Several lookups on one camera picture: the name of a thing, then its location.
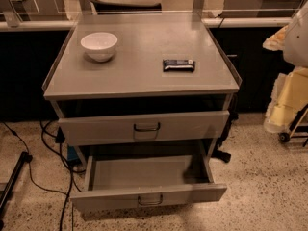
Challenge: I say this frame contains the black floor stand bar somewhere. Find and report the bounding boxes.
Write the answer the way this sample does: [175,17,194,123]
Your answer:
[0,151,34,231]

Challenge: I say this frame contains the white ceramic bowl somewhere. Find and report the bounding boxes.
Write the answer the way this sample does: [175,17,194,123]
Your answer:
[80,32,118,63]

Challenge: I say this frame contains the grey drawer cabinet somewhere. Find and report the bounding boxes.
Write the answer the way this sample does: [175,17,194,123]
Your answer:
[41,13,243,166]

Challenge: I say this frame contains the dark blue snack bar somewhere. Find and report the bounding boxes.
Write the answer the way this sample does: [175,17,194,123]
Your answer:
[163,60,195,72]

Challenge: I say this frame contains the wheeled cart frame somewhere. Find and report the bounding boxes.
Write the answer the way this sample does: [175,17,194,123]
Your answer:
[278,105,308,147]

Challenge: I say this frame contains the black floor cables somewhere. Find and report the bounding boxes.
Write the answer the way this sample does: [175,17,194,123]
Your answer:
[0,118,87,231]

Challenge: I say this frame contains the grey drawer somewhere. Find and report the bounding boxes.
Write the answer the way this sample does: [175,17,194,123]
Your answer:
[59,111,229,146]
[71,151,226,213]

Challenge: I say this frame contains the grey top drawer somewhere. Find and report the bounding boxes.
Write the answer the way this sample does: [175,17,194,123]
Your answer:
[59,111,229,146]

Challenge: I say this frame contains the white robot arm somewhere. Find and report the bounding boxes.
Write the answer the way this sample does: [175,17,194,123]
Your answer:
[263,2,308,133]

